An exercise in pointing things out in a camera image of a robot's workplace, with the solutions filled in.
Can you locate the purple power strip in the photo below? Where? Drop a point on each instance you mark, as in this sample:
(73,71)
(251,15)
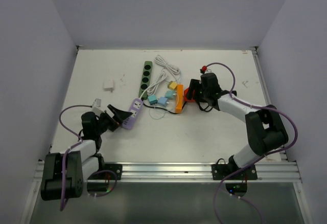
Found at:
(135,109)

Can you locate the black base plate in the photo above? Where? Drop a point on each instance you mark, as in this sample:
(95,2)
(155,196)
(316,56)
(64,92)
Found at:
(112,170)
(233,173)

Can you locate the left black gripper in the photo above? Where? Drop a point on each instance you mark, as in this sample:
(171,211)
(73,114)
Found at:
(119,115)

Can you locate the aluminium frame rail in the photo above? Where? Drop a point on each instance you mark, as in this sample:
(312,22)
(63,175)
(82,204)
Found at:
(264,172)

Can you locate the white square plug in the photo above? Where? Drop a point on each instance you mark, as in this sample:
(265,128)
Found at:
(109,85)

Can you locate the light blue plug adapter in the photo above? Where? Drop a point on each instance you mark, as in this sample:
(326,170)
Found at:
(163,101)

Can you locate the teal plug adapter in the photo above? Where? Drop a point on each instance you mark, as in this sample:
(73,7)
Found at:
(152,99)
(170,94)

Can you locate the red cube plug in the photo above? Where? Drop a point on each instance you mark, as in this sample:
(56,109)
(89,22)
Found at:
(184,95)

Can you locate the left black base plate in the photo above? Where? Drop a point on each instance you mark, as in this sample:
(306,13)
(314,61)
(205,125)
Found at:
(112,170)

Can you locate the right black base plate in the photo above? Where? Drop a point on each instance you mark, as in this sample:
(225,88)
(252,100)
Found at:
(233,173)

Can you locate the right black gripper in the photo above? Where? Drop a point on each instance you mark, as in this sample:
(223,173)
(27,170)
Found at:
(194,85)

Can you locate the yellow plug adapter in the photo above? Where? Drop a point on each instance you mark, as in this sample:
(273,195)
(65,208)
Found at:
(172,85)

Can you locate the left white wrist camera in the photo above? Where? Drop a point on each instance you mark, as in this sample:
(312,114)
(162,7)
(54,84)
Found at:
(96,107)

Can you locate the green power strip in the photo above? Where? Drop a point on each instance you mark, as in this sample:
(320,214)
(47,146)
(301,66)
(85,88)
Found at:
(145,79)

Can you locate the orange power strip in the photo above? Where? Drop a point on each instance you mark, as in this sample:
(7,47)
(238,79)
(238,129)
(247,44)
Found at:
(179,99)

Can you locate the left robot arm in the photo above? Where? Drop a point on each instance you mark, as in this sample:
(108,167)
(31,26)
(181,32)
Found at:
(65,173)

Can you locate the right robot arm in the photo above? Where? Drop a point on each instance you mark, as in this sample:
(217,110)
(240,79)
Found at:
(264,127)

